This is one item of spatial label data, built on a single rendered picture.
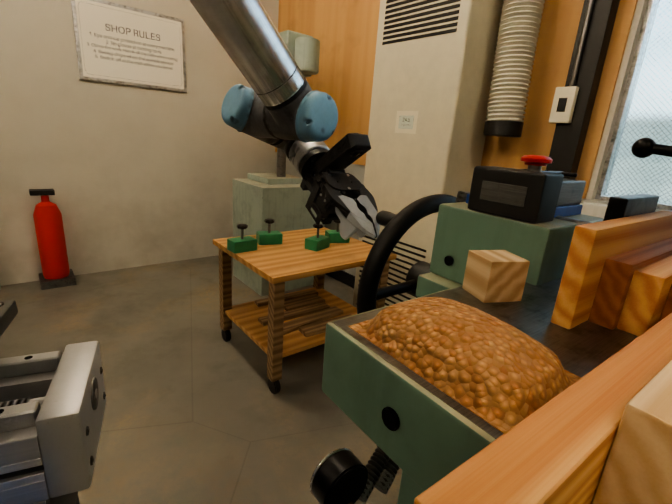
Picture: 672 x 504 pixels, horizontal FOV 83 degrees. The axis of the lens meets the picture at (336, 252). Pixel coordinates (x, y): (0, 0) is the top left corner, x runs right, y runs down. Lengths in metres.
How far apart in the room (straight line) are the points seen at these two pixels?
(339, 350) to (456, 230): 0.25
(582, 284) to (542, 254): 0.10
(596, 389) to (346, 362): 0.15
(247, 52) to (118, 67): 2.47
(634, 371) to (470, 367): 0.07
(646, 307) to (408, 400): 0.21
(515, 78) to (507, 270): 1.49
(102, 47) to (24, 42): 0.38
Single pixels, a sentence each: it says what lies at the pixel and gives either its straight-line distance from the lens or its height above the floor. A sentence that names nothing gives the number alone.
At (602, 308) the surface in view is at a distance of 0.37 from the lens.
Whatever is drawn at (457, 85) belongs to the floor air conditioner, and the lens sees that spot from 1.79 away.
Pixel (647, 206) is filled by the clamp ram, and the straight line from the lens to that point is 0.48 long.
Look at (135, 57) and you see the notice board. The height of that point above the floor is 1.42.
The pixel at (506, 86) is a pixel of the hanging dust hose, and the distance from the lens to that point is 1.81.
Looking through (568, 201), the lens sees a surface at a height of 0.98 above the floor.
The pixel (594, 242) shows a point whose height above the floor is 0.97.
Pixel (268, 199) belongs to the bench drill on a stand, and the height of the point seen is 0.63.
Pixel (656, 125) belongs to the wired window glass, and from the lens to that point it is 1.87.
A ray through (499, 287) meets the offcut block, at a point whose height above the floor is 0.91.
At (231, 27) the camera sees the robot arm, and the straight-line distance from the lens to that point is 0.57.
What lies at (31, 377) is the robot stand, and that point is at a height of 0.76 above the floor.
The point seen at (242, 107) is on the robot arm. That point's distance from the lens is 0.70.
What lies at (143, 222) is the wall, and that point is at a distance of 3.11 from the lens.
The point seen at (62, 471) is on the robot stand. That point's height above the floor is 0.71.
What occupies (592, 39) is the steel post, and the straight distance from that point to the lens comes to 1.83.
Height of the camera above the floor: 1.03
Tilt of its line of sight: 17 degrees down
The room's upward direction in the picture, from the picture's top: 4 degrees clockwise
